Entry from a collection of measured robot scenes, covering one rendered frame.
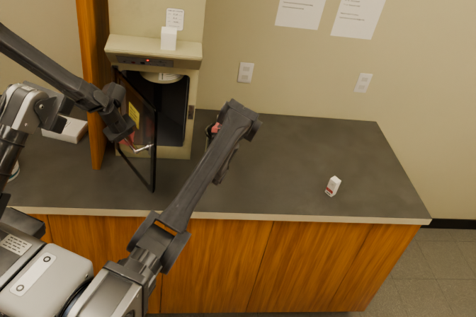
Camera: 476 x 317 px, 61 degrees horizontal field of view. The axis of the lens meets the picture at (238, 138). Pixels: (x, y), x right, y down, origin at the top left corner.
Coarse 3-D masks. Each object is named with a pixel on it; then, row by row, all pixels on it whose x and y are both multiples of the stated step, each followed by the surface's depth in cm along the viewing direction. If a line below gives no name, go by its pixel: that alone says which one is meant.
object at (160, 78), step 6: (144, 72) 158; (150, 72) 156; (156, 72) 156; (144, 78) 158; (150, 78) 157; (156, 78) 156; (162, 78) 156; (168, 78) 157; (174, 78) 159; (180, 78) 161
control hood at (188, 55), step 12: (108, 36) 140; (120, 36) 141; (132, 36) 142; (108, 48) 133; (120, 48) 134; (132, 48) 135; (144, 48) 136; (156, 48) 138; (180, 48) 140; (192, 48) 142; (180, 60) 139; (192, 60) 139
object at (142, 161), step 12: (120, 84) 146; (132, 96) 141; (120, 108) 154; (144, 108) 136; (144, 120) 139; (156, 120) 134; (144, 132) 143; (120, 144) 166; (144, 144) 146; (132, 156) 159; (144, 156) 149; (132, 168) 164; (144, 168) 153; (144, 180) 157
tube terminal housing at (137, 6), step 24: (120, 0) 134; (144, 0) 135; (168, 0) 136; (192, 0) 136; (120, 24) 139; (144, 24) 140; (192, 24) 142; (168, 72) 153; (192, 72) 154; (192, 96) 160; (192, 120) 168
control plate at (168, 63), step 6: (120, 60) 142; (126, 60) 142; (132, 60) 141; (138, 60) 141; (144, 60) 141; (150, 60) 140; (156, 60) 140; (162, 60) 140; (168, 60) 139; (162, 66) 147; (168, 66) 146
